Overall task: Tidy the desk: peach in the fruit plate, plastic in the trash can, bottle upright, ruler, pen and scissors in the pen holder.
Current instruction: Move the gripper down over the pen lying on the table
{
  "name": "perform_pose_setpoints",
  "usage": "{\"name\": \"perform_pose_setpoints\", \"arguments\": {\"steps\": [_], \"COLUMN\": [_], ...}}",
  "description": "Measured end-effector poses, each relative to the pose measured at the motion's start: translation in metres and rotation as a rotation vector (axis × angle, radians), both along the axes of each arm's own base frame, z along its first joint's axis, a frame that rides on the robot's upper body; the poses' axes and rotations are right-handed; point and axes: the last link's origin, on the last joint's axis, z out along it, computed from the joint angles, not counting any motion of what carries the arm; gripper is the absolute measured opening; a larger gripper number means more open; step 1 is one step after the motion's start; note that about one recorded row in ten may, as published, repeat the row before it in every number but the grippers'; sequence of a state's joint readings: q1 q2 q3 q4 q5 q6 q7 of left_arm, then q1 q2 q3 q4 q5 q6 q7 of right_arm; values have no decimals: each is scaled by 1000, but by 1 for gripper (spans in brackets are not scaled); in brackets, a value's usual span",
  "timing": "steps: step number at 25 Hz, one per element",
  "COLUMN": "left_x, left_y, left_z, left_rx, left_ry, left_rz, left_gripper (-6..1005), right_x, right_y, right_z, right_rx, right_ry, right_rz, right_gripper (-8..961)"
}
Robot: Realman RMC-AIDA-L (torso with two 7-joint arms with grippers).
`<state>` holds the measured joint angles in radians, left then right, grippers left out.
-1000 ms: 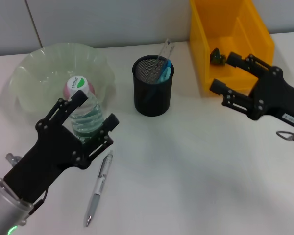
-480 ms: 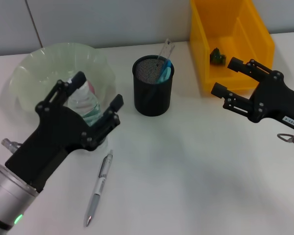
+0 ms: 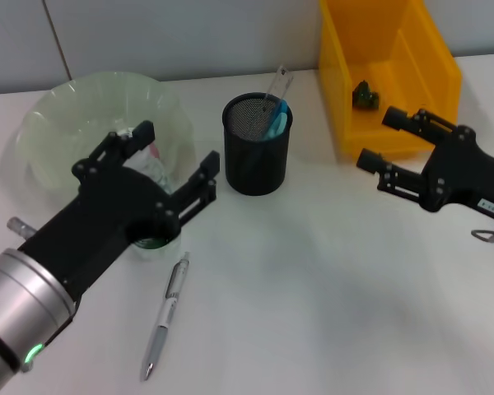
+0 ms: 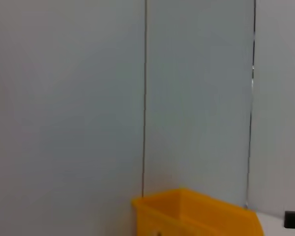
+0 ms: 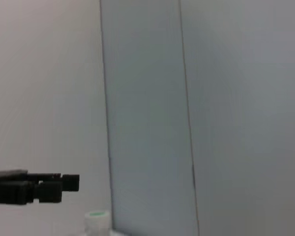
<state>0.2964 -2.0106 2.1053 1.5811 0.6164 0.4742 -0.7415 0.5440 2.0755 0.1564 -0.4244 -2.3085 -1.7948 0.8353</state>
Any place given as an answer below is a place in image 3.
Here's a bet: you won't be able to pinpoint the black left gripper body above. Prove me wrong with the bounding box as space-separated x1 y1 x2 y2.
18 163 181 308

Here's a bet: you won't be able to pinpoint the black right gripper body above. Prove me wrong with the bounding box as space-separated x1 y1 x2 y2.
418 126 494 214

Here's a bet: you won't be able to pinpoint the clear water bottle green label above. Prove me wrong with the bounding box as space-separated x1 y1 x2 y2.
125 127 182 261

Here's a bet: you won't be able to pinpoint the green plastic wrapper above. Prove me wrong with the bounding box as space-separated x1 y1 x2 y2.
352 80 383 111

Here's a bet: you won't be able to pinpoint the blue scissors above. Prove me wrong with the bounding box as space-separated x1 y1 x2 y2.
240 100 293 174

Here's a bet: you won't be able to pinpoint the clear plastic ruler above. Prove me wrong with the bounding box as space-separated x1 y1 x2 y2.
246 64 294 137

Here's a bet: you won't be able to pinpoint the silver ballpoint pen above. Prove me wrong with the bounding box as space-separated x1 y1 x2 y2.
142 251 192 382

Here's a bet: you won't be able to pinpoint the black mesh pen holder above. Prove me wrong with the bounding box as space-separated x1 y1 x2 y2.
221 92 294 197

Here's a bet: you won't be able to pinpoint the pale green wavy glass plate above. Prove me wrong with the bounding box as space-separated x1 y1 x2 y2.
15 70 195 198

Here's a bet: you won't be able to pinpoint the yellow plastic bin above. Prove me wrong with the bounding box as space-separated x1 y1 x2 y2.
317 0 464 160

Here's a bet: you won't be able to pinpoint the left gripper cable with plug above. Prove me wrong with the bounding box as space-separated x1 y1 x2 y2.
7 216 37 242

